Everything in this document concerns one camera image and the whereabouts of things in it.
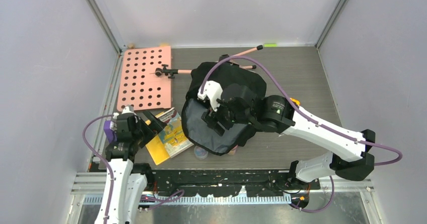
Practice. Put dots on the clear jar of beads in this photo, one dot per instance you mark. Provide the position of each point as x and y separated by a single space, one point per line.
200 153

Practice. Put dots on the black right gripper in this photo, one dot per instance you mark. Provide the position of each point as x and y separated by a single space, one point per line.
210 117

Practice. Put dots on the yellow illustrated book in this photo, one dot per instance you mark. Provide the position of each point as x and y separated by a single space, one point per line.
171 141

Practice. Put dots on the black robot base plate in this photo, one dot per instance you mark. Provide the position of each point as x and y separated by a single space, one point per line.
222 183

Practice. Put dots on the pink perforated board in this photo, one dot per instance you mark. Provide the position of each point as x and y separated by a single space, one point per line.
139 86

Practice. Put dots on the aluminium frame rail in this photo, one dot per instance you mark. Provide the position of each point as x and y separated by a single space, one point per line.
327 187

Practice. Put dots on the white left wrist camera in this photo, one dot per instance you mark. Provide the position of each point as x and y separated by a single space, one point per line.
211 92

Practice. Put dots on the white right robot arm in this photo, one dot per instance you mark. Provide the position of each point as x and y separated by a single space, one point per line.
347 156

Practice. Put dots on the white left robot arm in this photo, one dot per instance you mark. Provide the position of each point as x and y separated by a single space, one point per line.
126 180

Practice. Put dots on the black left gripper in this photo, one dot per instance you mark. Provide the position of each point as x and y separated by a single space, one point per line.
153 128

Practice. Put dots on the black backpack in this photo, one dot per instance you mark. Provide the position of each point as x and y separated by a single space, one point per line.
197 130

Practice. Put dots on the colourful toy block car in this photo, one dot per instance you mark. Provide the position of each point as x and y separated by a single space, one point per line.
294 101

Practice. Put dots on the pink lid jar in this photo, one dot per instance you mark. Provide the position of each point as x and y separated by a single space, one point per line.
232 151

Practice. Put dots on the purple card holder box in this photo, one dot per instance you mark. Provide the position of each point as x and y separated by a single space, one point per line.
109 128

